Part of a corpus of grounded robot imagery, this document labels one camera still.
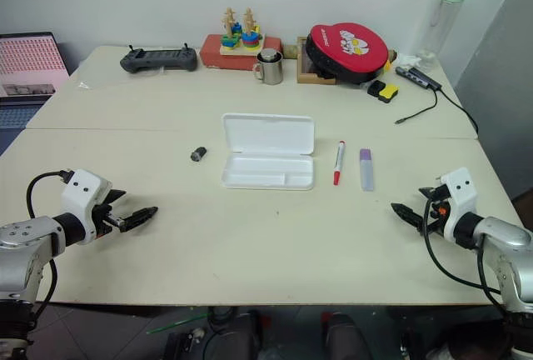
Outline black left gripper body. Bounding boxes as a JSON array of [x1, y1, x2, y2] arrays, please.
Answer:
[[92, 199, 128, 239]]

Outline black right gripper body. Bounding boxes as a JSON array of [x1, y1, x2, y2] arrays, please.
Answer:
[[419, 193, 450, 239]]

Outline white open pencil case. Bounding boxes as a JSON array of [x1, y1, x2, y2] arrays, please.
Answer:
[[221, 112, 316, 192]]

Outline red black round pouch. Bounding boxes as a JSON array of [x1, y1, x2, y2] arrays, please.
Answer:
[[304, 22, 391, 86]]

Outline clear tube with purple cap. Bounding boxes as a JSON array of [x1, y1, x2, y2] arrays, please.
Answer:
[[358, 147, 375, 193]]

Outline red and white marker pen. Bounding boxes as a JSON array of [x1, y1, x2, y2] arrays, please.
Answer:
[[332, 140, 347, 187]]

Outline yellow black small device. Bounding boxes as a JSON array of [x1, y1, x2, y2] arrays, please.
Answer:
[[366, 79, 400, 105]]

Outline green stick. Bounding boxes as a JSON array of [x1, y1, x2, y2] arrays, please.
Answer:
[[146, 312, 210, 335]]

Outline dark rounded shape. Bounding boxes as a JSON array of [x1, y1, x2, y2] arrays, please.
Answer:
[[319, 311, 372, 360], [161, 308, 262, 360]]

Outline black handheld controller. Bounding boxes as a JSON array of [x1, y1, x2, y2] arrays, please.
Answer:
[[119, 42, 199, 74]]

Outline laptop with pink screen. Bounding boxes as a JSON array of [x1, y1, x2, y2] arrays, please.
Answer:
[[0, 31, 72, 158]]

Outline red cardboard box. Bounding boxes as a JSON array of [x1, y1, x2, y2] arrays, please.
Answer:
[[198, 33, 283, 72]]

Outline wooden box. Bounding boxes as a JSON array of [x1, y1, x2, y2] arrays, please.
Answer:
[[296, 35, 339, 85]]

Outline clear bottle with green lid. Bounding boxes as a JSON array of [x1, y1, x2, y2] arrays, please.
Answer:
[[416, 0, 474, 60]]

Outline stainless steel mug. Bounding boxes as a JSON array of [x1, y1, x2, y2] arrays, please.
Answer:
[[252, 52, 285, 86]]

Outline wooden colourful stacking toy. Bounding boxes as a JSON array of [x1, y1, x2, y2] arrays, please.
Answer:
[[218, 6, 267, 58]]

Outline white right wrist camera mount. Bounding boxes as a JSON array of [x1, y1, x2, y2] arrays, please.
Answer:
[[434, 167, 478, 249]]

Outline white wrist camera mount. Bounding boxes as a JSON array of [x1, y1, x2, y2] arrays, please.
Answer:
[[434, 167, 478, 249], [60, 168, 114, 246]]

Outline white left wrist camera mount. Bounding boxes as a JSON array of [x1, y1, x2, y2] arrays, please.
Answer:
[[60, 168, 114, 246]]

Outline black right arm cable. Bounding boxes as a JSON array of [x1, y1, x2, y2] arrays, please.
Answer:
[[421, 197, 506, 308]]

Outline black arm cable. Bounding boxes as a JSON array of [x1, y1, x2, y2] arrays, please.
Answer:
[[421, 197, 506, 308], [25, 171, 70, 220]]

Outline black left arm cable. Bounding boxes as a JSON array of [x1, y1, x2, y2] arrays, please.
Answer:
[[25, 171, 70, 220]]

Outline grey usb hub with cable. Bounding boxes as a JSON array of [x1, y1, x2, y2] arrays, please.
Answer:
[[394, 65, 480, 133]]

